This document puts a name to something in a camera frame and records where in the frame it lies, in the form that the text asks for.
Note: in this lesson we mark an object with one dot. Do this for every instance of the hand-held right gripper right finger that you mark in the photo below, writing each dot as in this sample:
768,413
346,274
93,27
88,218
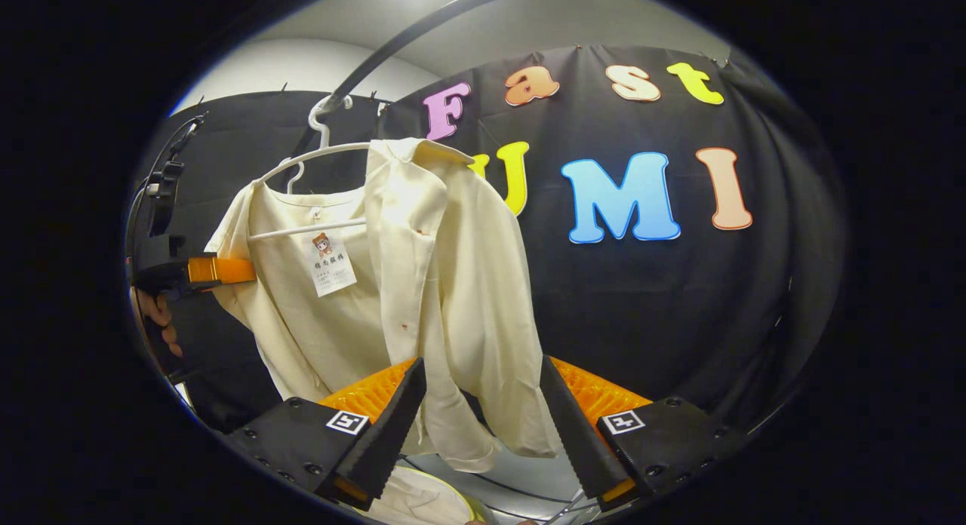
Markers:
581,442

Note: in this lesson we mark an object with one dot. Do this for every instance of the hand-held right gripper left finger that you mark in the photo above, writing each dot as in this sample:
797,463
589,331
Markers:
389,442

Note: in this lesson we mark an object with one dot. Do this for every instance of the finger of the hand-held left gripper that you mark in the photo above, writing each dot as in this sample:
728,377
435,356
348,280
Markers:
223,271

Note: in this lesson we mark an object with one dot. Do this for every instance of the white mesh laundry hamper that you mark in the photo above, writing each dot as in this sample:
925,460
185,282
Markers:
415,498

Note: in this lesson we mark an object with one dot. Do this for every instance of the cream shirt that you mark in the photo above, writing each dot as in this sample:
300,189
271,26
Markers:
438,283

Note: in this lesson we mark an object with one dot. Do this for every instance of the white plastic hanger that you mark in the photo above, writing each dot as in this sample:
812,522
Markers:
302,228
291,179

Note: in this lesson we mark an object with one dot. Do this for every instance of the black clothes rack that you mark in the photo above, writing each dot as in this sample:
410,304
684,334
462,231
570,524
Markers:
392,46

